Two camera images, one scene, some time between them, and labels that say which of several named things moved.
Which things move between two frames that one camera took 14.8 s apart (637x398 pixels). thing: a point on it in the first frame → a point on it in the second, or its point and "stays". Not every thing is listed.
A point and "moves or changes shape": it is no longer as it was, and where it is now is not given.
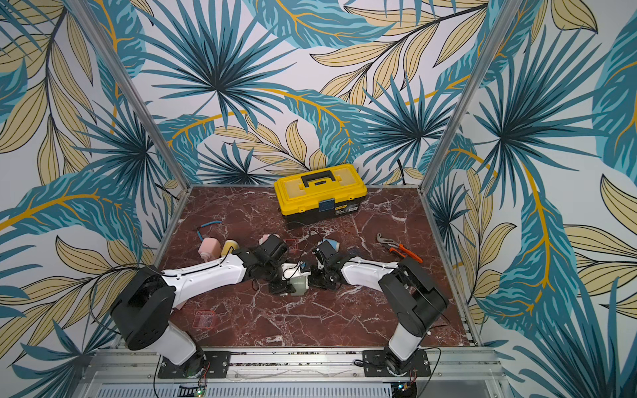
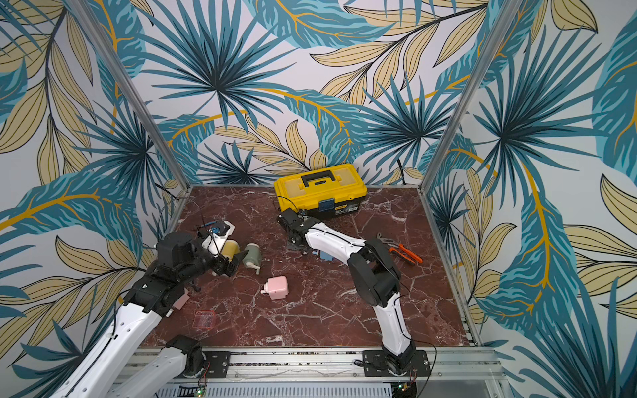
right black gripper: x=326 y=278 → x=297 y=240
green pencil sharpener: x=300 y=283 moves or changes shape
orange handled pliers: x=397 y=248 stays
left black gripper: x=282 y=288 → x=221 y=268
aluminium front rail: x=293 y=364 stays
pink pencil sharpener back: x=263 y=239 moves or changes shape
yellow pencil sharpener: x=228 y=244 stays
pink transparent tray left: x=203 y=319 stays
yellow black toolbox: x=323 y=193 stays
